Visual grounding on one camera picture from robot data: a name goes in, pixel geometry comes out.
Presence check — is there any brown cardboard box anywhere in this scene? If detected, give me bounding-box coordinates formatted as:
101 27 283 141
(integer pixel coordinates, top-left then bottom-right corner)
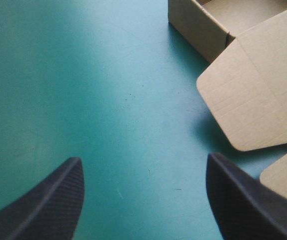
167 0 287 210

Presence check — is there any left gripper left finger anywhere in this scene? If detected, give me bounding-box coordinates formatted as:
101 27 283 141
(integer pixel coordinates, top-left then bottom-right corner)
0 156 85 240

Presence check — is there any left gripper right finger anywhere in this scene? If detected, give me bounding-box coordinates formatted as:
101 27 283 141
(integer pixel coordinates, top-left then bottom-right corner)
206 152 287 240

